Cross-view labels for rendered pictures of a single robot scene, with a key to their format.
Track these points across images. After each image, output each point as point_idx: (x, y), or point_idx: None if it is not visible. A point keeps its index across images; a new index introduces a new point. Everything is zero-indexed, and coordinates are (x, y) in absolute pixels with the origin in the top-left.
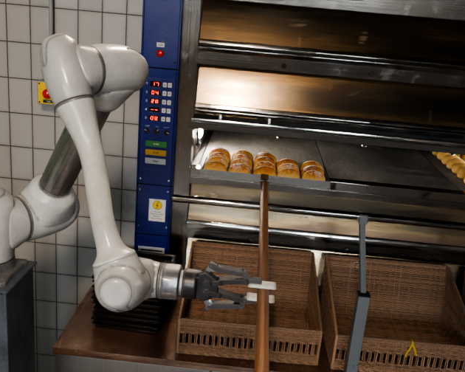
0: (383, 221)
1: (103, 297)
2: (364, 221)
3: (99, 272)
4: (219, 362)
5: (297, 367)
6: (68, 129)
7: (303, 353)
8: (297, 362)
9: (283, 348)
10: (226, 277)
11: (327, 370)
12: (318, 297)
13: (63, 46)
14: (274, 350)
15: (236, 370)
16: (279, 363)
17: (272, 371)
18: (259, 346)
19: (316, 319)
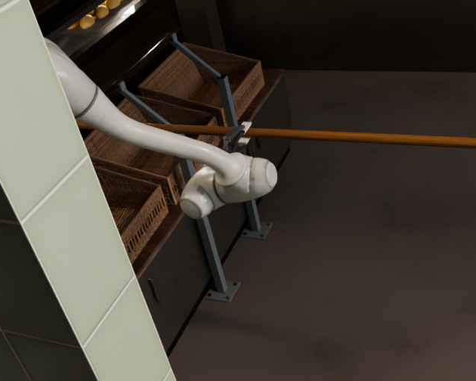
0: (130, 78)
1: (272, 181)
2: (124, 87)
3: (248, 177)
4: (134, 270)
5: (165, 223)
6: (103, 122)
7: (159, 212)
8: (160, 221)
9: (150, 220)
10: (230, 140)
11: (175, 207)
12: (122, 174)
13: (52, 51)
14: (147, 227)
15: (148, 262)
16: (154, 233)
17: (162, 239)
18: (323, 133)
19: (136, 188)
